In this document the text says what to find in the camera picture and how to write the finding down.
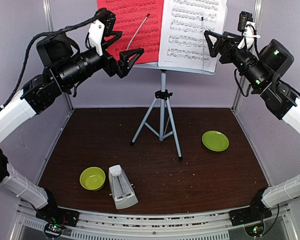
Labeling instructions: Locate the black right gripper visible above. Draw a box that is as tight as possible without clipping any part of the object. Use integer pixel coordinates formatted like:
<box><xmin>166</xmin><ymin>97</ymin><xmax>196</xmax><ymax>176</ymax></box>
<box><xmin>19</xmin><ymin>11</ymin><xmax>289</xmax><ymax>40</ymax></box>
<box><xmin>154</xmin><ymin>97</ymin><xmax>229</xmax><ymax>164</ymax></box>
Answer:
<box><xmin>203</xmin><ymin>29</ymin><xmax>270</xmax><ymax>90</ymax></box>

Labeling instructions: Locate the lime green bowl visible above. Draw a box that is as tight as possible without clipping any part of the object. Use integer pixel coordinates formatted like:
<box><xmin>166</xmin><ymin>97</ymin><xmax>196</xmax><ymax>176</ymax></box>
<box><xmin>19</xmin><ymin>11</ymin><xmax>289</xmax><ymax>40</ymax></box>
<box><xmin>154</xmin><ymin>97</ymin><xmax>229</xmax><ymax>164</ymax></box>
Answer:
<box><xmin>79</xmin><ymin>166</ymin><xmax>106</xmax><ymax>192</ymax></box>

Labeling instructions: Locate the white folding music stand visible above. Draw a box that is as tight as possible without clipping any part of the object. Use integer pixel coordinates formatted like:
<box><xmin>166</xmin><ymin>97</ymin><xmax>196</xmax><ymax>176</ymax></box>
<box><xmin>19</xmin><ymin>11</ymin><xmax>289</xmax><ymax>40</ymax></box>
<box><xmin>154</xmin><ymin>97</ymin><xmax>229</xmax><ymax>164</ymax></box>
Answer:
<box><xmin>130</xmin><ymin>61</ymin><xmax>212</xmax><ymax>161</ymax></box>

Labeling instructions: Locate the left aluminium corner post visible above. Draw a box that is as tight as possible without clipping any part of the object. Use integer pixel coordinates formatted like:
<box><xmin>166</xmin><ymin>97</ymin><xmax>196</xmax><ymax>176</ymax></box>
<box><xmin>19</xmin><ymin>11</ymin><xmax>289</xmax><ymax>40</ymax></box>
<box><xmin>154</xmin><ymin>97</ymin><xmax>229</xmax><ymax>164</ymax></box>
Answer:
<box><xmin>41</xmin><ymin>0</ymin><xmax>75</xmax><ymax>112</ymax></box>

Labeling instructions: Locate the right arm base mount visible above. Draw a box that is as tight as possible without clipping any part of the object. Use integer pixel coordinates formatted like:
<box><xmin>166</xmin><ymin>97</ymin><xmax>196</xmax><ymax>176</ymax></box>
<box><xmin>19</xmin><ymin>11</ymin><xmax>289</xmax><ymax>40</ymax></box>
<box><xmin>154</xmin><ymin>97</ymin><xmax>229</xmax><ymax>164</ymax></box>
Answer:
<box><xmin>228</xmin><ymin>187</ymin><xmax>272</xmax><ymax>226</ymax></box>

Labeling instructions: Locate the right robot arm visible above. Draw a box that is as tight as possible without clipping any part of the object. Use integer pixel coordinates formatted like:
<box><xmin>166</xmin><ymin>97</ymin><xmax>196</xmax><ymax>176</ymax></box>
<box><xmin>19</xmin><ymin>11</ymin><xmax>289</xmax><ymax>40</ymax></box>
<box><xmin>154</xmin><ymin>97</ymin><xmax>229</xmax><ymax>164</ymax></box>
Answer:
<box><xmin>204</xmin><ymin>27</ymin><xmax>300</xmax><ymax>221</ymax></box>

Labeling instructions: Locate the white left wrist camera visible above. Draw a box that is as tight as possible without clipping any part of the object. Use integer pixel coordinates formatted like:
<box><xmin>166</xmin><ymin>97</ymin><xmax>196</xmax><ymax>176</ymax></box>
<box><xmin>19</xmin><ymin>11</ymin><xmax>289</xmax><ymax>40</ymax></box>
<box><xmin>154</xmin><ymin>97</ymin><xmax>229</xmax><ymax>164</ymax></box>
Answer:
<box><xmin>88</xmin><ymin>8</ymin><xmax>116</xmax><ymax>57</ymax></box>

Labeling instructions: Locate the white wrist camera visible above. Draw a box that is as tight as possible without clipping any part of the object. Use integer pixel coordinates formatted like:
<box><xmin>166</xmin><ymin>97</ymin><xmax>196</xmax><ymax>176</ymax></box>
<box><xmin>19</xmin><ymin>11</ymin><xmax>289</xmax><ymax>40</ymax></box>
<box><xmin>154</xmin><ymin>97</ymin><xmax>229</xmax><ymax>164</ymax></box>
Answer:
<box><xmin>237</xmin><ymin>11</ymin><xmax>261</xmax><ymax>50</ymax></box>
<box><xmin>88</xmin><ymin>8</ymin><xmax>116</xmax><ymax>57</ymax></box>

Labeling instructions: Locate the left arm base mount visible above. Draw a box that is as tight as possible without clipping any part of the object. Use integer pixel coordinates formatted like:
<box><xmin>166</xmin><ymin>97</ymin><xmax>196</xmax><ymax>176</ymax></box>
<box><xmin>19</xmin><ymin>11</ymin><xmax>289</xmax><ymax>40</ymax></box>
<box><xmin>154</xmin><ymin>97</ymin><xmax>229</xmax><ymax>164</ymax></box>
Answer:
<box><xmin>35</xmin><ymin>202</ymin><xmax>80</xmax><ymax>227</ymax></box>

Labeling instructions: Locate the red sheet music page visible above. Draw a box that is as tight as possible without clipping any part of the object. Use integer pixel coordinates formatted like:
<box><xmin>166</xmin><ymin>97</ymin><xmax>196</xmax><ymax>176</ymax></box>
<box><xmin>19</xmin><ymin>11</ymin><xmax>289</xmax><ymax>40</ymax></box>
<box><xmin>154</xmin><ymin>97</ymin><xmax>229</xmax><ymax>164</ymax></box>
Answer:
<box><xmin>97</xmin><ymin>0</ymin><xmax>164</xmax><ymax>64</ymax></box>

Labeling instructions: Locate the white sheet music page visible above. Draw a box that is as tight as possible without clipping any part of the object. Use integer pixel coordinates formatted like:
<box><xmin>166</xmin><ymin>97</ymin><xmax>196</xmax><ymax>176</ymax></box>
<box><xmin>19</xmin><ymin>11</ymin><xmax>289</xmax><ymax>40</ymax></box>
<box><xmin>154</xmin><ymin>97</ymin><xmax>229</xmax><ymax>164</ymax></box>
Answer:
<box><xmin>158</xmin><ymin>0</ymin><xmax>228</xmax><ymax>74</ymax></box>

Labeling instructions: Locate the lime green plate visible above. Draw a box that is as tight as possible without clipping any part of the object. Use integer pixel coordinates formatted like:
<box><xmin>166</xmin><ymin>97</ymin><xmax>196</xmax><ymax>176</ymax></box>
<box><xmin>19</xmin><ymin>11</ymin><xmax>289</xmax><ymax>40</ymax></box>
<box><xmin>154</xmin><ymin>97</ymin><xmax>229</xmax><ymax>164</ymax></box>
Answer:
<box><xmin>201</xmin><ymin>130</ymin><xmax>230</xmax><ymax>152</ymax></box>

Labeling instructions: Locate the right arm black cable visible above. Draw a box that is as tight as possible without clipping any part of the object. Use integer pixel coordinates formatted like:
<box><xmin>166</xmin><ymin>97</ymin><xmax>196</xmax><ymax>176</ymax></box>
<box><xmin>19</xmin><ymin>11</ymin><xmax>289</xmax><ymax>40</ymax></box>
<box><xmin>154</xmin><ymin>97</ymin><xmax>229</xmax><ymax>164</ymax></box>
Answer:
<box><xmin>261</xmin><ymin>199</ymin><xmax>281</xmax><ymax>231</ymax></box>

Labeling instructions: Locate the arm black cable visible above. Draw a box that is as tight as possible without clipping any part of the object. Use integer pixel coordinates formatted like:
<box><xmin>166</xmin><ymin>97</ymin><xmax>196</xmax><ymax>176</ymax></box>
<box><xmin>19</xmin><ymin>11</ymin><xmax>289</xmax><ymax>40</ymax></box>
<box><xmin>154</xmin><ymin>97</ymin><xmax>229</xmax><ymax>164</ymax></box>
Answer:
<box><xmin>261</xmin><ymin>199</ymin><xmax>281</xmax><ymax>231</ymax></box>
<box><xmin>0</xmin><ymin>16</ymin><xmax>101</xmax><ymax>108</ymax></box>

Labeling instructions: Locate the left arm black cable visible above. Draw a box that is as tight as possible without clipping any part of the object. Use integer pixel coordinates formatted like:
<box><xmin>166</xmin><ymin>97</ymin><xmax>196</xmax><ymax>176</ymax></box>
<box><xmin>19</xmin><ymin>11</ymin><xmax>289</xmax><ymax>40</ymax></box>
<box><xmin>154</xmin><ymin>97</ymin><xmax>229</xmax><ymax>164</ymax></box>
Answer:
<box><xmin>0</xmin><ymin>16</ymin><xmax>101</xmax><ymax>108</ymax></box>

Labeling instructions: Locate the white metronome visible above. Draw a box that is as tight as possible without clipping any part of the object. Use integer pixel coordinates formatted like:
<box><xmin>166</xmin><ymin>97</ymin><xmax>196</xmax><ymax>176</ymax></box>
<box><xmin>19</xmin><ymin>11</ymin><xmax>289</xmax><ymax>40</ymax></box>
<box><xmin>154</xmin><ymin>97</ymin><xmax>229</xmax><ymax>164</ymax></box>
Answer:
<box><xmin>108</xmin><ymin>164</ymin><xmax>139</xmax><ymax>210</ymax></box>

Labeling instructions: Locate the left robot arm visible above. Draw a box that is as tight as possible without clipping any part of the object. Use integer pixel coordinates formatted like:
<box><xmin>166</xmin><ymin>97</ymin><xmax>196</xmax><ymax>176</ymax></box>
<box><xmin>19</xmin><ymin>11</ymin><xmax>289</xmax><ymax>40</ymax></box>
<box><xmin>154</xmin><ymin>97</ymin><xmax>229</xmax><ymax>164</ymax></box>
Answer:
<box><xmin>0</xmin><ymin>31</ymin><xmax>144</xmax><ymax>222</ymax></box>

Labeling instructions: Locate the aluminium front rail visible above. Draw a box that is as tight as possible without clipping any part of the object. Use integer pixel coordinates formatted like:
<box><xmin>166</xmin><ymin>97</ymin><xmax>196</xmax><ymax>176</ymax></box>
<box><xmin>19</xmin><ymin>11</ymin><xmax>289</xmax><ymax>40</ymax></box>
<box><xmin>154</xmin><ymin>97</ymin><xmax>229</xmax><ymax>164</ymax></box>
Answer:
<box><xmin>16</xmin><ymin>196</ymin><xmax>290</xmax><ymax>240</ymax></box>

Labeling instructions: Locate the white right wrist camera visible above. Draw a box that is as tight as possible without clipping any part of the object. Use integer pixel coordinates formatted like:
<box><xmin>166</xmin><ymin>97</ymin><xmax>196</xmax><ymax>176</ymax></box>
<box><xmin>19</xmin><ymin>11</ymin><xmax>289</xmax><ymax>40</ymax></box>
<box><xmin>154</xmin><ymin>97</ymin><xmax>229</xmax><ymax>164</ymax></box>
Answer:
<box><xmin>237</xmin><ymin>11</ymin><xmax>261</xmax><ymax>50</ymax></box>

